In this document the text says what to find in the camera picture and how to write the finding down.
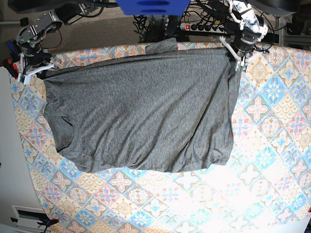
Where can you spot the patterned tablecloth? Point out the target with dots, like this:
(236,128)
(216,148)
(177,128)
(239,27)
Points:
(266,181)

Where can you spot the red black clamp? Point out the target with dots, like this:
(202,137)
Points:
(11,67)

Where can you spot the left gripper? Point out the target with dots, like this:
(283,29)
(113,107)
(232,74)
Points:
(243,49)

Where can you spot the blue orange clamp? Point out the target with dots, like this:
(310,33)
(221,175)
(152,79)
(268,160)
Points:
(47,223)

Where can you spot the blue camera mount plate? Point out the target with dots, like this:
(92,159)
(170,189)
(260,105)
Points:
(153,7)

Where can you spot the white vent panel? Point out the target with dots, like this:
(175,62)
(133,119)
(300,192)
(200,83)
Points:
(27,218)

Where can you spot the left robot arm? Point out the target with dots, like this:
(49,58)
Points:
(251,29)

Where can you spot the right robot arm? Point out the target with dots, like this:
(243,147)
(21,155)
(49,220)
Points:
(29,38)

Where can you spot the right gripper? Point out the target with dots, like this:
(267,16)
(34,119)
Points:
(32,63)

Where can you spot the grey t-shirt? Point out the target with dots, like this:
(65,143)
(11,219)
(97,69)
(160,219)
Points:
(169,110)

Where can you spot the white power strip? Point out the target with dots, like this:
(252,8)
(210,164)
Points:
(205,27)

